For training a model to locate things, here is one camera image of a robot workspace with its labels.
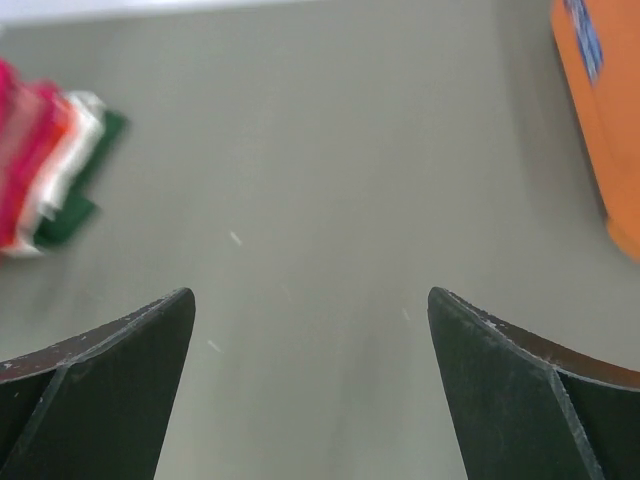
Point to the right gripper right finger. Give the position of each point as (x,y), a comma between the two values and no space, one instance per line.
(524,407)

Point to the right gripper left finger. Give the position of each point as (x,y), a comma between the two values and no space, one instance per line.
(97,405)

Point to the crimson red t shirt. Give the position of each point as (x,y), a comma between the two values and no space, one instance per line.
(28,117)

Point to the dark green folded t shirt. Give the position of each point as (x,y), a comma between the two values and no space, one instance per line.
(85,190)

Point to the salmon pink folded t shirt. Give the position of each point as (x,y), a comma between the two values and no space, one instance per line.
(35,163)

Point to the white striped folded t shirt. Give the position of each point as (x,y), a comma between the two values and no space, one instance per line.
(88,109)

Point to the orange plastic basket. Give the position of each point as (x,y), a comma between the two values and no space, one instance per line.
(598,44)

